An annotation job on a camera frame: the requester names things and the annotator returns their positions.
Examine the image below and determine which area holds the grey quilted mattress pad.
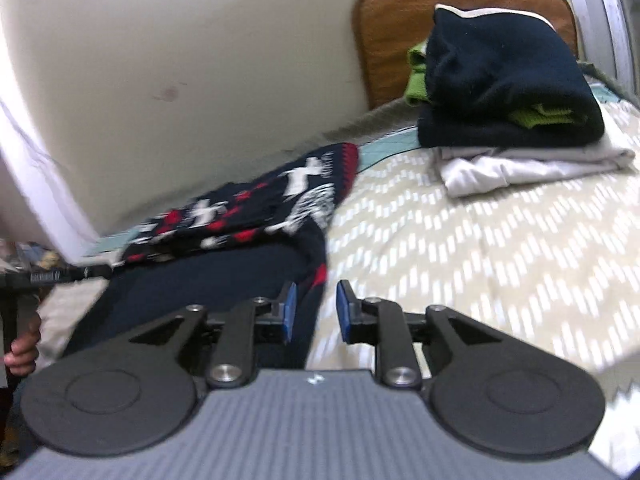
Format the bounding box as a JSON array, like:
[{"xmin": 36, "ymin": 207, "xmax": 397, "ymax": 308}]
[{"xmin": 320, "ymin": 94, "xmax": 417, "ymax": 142}]

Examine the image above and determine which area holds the folded navy garment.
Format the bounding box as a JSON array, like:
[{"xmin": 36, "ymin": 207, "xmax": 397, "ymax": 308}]
[{"xmin": 417, "ymin": 4, "xmax": 607, "ymax": 150}]

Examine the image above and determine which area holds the brown cushion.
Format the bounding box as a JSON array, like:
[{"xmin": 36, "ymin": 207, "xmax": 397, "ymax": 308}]
[{"xmin": 352, "ymin": 0, "xmax": 581, "ymax": 111}]

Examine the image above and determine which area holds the metal window frame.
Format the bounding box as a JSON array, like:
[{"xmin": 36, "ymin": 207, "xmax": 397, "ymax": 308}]
[{"xmin": 556, "ymin": 0, "xmax": 640, "ymax": 102}]

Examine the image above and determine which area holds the navy red white patterned sweater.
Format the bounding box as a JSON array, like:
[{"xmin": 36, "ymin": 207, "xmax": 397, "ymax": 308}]
[{"xmin": 60, "ymin": 142, "xmax": 362, "ymax": 372}]

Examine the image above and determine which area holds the folded white garment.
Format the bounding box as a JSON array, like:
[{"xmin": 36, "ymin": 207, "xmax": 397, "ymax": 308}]
[{"xmin": 437, "ymin": 146, "xmax": 637, "ymax": 199}]

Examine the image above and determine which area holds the folded green garment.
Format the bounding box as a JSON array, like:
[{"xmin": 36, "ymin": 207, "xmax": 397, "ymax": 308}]
[{"xmin": 405, "ymin": 44, "xmax": 589, "ymax": 129}]

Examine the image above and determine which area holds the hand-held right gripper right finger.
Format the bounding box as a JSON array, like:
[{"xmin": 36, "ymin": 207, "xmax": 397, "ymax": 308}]
[{"xmin": 335, "ymin": 280, "xmax": 504, "ymax": 391}]

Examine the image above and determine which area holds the beige zigzag patterned blanket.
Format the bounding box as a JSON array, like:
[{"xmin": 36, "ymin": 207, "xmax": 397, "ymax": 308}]
[{"xmin": 37, "ymin": 80, "xmax": 640, "ymax": 413}]

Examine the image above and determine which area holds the person's left hand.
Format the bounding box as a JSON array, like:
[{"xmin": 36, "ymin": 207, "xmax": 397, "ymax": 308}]
[{"xmin": 4, "ymin": 312, "xmax": 42, "ymax": 377}]

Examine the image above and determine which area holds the white printed paper bag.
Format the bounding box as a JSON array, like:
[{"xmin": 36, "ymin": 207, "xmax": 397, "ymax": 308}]
[{"xmin": 590, "ymin": 384, "xmax": 640, "ymax": 479}]

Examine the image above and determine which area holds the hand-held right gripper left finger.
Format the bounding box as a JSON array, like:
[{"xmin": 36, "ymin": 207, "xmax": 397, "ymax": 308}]
[{"xmin": 127, "ymin": 280, "xmax": 299, "ymax": 389}]

